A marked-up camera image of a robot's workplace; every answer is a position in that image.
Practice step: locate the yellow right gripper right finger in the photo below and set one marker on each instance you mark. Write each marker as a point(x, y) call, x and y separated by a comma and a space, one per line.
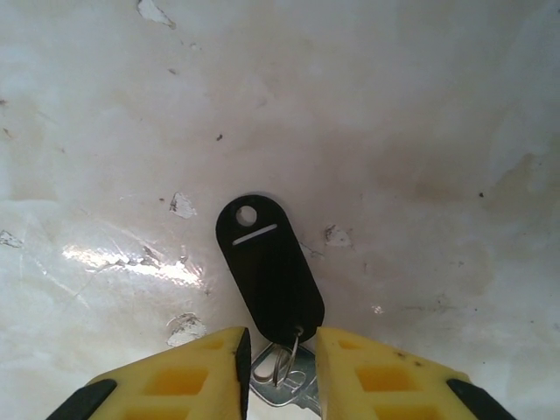
point(394, 385)

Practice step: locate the black plastic key tag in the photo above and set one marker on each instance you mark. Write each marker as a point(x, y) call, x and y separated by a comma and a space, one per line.
point(271, 280)

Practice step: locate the silver key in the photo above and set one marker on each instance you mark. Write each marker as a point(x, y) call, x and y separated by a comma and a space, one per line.
point(302, 385)

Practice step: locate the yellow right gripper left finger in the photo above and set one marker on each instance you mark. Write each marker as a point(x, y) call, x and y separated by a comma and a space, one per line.
point(175, 385)

